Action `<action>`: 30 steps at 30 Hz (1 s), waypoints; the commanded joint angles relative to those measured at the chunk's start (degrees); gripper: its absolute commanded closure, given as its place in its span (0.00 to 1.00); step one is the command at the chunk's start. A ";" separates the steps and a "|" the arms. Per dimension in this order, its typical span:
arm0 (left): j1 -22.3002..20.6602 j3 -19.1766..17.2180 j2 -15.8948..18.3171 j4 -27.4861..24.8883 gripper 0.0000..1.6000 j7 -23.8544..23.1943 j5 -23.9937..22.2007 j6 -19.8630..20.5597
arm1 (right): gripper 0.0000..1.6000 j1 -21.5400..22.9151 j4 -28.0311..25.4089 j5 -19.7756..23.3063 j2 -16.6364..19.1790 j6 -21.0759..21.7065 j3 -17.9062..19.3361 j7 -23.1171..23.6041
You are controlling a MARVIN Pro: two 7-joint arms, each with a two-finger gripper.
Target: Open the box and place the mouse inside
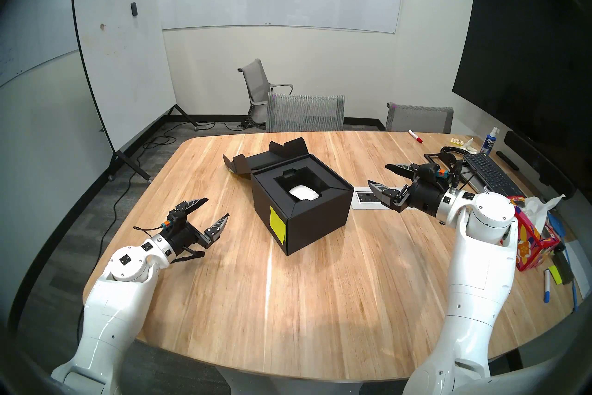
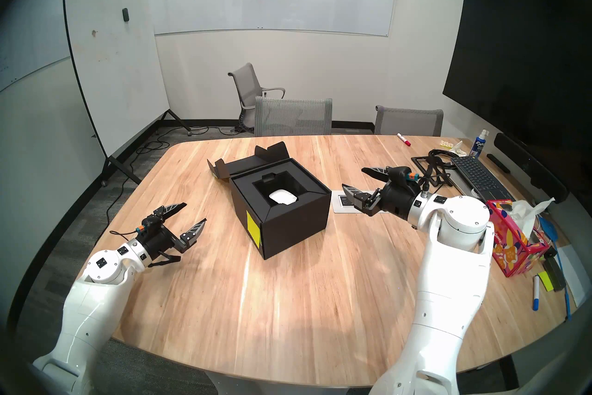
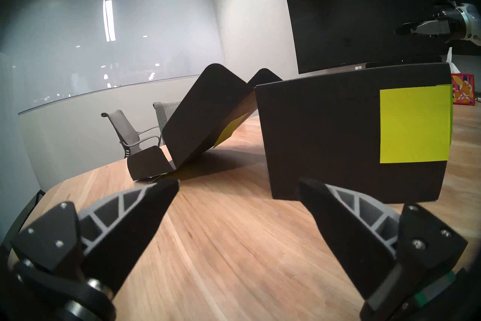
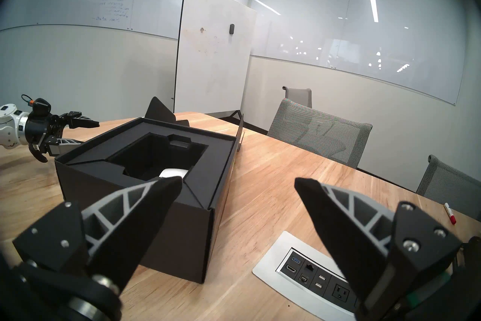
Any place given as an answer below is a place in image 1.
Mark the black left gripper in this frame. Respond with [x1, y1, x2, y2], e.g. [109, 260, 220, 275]
[166, 198, 230, 263]

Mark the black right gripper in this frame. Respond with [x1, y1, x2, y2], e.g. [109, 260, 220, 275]
[368, 163, 453, 217]

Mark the white computer mouse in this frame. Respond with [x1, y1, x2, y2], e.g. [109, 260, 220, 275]
[289, 185, 320, 201]

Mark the black cardboard box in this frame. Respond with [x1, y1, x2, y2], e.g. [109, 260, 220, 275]
[222, 137, 355, 257]

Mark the black foam box insert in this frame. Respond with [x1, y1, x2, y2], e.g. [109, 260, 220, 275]
[253, 156, 353, 217]

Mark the yellow rectangular box sticker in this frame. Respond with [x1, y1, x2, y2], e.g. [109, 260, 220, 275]
[270, 207, 287, 244]

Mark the red floral tissue box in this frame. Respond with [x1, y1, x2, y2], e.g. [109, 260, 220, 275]
[506, 196, 561, 272]

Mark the silver table power outlet panel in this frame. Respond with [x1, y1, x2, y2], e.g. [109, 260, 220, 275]
[351, 187, 407, 210]

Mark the grey fabric chair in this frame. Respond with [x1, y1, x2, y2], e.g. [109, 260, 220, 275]
[385, 102, 454, 134]

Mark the black keyboard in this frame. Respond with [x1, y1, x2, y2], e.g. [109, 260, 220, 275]
[460, 167, 509, 202]
[462, 152, 525, 198]

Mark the whiteboard cleaner spray bottle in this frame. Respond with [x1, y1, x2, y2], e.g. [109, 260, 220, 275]
[480, 127, 500, 155]

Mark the grey mesh chair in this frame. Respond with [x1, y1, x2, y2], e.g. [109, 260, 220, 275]
[266, 92, 345, 133]

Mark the black video bar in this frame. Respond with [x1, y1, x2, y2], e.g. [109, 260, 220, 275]
[504, 130, 577, 200]

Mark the grey office chair with armrests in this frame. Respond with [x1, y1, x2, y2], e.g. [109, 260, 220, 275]
[238, 59, 294, 125]

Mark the rolling whiteboard on black stand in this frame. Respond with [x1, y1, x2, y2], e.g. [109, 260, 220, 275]
[70, 0, 199, 183]

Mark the large black whiteboard eraser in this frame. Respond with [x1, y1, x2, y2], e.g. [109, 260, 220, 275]
[553, 251, 575, 284]

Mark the white paper sheet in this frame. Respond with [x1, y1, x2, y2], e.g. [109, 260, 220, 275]
[564, 239, 592, 300]

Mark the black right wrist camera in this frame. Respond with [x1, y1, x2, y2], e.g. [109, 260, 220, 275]
[419, 164, 447, 181]

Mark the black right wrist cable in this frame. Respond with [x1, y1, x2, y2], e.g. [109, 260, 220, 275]
[446, 160, 486, 192]

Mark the blue flat tool with handle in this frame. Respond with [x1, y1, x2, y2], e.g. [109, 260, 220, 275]
[546, 213, 579, 312]

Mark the large black wall screen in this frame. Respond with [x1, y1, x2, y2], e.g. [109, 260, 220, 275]
[452, 0, 592, 177]

